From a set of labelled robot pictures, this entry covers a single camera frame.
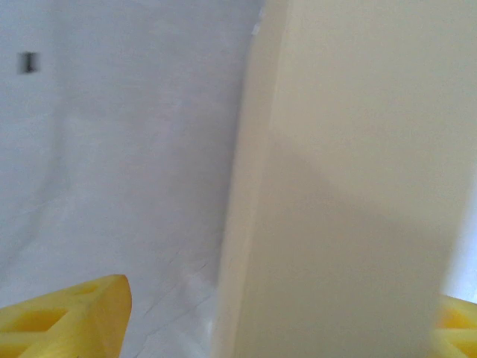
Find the small dark wood splinter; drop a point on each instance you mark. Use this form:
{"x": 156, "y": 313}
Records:
{"x": 28, "y": 62}

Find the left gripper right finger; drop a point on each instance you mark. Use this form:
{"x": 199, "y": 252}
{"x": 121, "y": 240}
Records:
{"x": 458, "y": 332}

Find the cardboard folding box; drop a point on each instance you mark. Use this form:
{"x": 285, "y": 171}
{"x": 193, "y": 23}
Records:
{"x": 335, "y": 149}

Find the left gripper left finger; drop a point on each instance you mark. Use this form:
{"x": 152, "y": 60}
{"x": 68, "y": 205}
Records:
{"x": 56, "y": 328}

